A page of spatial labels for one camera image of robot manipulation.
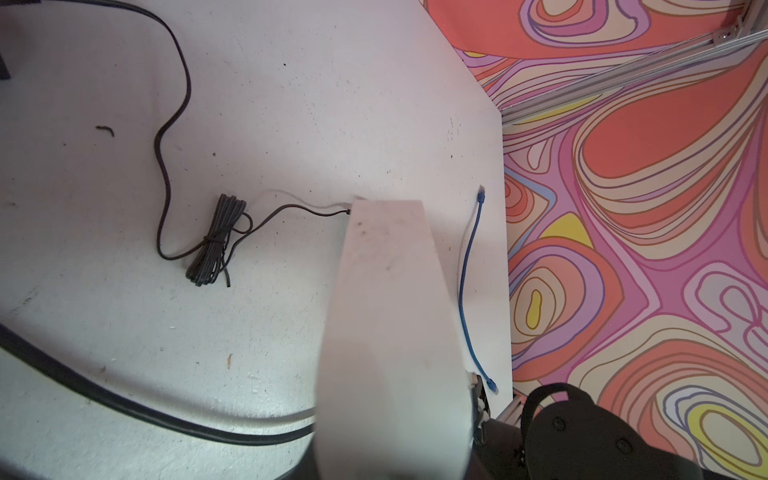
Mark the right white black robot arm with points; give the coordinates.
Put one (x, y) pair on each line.
(562, 435)

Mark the aluminium frame struts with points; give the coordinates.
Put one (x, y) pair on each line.
(749, 28)

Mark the white square router box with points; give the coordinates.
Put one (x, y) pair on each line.
(392, 392)

